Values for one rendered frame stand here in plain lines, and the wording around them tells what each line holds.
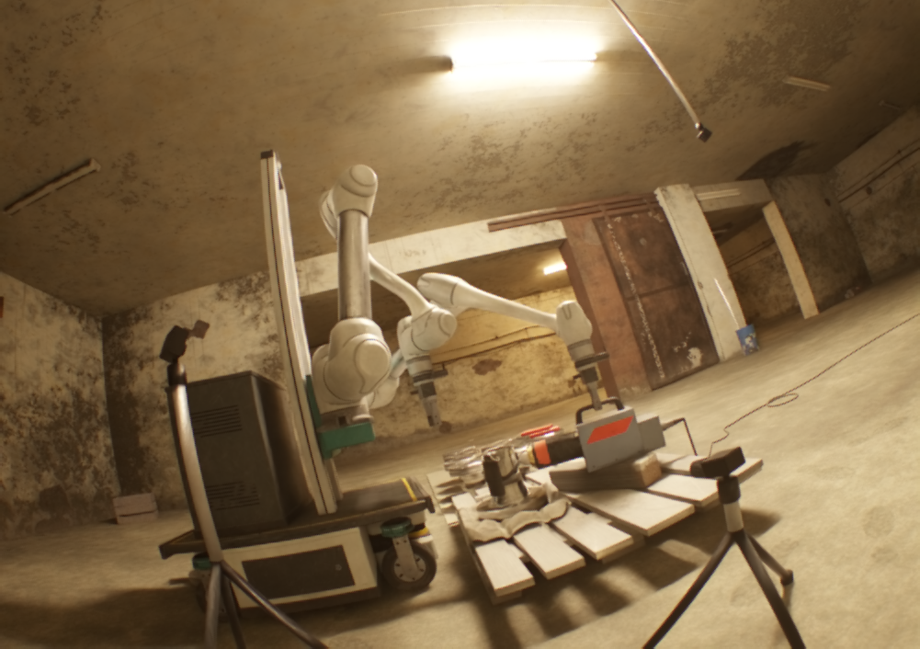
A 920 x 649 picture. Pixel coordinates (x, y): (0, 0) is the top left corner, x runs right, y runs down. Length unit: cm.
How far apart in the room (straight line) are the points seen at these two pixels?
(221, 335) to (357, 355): 487
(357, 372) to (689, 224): 648
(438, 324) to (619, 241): 525
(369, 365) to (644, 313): 535
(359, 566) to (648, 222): 627
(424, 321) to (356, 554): 77
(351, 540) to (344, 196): 107
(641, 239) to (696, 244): 101
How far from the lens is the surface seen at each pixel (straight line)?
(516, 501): 149
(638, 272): 633
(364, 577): 136
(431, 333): 133
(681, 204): 725
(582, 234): 624
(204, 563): 154
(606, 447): 146
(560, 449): 147
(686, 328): 653
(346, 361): 112
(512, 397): 1079
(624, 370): 591
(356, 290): 125
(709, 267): 703
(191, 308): 624
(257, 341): 567
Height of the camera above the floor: 57
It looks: 14 degrees up
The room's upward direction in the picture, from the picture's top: 16 degrees counter-clockwise
